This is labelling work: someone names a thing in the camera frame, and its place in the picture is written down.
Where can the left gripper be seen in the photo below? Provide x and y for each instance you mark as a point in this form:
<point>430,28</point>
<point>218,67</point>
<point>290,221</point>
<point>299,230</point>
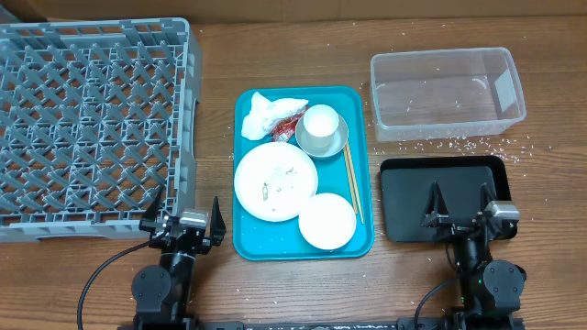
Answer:
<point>148,225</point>

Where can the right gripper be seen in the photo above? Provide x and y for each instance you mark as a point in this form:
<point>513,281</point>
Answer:
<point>435,215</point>

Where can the red snack wrapper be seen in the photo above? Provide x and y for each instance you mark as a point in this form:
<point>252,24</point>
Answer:
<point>286,128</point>

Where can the white napkin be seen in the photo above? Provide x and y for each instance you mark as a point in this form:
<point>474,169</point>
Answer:
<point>265,115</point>

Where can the small pink bowl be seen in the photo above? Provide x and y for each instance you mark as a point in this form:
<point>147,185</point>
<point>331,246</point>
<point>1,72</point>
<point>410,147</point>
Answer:
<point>327,221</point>

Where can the grey bowl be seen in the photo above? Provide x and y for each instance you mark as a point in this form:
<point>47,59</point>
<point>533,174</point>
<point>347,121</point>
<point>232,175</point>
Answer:
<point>341,137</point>

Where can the white plastic cup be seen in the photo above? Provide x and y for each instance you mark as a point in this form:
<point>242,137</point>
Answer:
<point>320,123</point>

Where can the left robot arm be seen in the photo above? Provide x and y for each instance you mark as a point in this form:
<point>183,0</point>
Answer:
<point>163,291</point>

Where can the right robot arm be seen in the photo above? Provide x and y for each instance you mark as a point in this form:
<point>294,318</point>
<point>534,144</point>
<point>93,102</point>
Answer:
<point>490,289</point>

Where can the grey dishwasher rack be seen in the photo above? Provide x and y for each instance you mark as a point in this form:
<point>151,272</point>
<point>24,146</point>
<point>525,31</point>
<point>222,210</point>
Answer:
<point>97,122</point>

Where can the black plastic tray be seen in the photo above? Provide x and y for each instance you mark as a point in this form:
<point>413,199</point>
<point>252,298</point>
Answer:
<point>406,185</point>

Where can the large white plate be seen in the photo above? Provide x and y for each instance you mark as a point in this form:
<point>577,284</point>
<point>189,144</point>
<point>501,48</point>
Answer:
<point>273,181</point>

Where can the clear plastic bin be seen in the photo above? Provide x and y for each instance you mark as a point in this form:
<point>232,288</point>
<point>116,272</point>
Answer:
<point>445,93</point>

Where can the teal plastic tray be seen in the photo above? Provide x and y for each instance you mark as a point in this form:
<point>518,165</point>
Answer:
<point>259,240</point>

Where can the right wooden chopstick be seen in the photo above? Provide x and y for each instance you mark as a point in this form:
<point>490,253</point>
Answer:
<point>357,192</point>

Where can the wooden chopstick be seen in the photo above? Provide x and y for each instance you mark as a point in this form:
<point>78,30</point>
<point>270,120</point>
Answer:
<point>357,192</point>
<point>350,178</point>

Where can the left wooden chopstick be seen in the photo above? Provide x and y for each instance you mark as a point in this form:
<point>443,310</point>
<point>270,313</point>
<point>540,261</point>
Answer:
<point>350,178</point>

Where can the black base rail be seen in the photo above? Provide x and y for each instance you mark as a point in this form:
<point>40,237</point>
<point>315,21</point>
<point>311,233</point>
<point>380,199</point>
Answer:
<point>399,324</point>

